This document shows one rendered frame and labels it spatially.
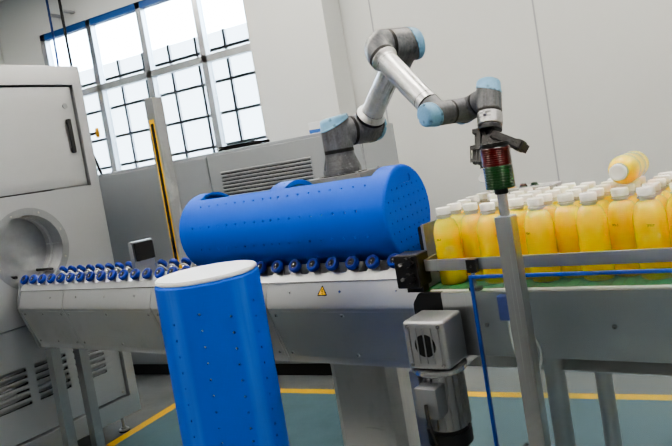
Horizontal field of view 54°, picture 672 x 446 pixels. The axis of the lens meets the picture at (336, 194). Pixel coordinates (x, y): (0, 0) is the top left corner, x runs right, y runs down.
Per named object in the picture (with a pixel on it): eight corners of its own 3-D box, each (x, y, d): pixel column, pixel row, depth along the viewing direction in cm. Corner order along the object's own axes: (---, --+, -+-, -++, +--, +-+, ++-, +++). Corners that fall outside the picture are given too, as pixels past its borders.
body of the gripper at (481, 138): (481, 171, 199) (480, 134, 203) (507, 166, 194) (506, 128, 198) (469, 164, 194) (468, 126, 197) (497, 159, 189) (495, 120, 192)
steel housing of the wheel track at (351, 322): (79, 333, 332) (67, 267, 330) (479, 347, 206) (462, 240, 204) (26, 352, 309) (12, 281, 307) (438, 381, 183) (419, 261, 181)
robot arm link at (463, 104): (436, 106, 210) (457, 93, 201) (463, 102, 216) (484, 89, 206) (444, 129, 209) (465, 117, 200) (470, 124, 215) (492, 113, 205)
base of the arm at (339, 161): (336, 174, 267) (332, 150, 266) (369, 169, 259) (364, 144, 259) (317, 179, 254) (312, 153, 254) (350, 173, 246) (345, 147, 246)
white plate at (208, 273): (256, 269, 168) (257, 273, 168) (256, 255, 195) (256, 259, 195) (146, 289, 165) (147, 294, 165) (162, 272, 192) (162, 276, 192)
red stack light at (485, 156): (489, 165, 146) (486, 148, 146) (516, 161, 143) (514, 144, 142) (477, 168, 141) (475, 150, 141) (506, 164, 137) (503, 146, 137)
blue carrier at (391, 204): (240, 257, 261) (225, 187, 258) (438, 244, 210) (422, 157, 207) (187, 278, 238) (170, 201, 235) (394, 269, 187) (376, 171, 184)
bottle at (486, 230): (480, 281, 173) (469, 211, 172) (504, 275, 175) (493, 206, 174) (492, 285, 166) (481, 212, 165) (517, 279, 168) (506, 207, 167)
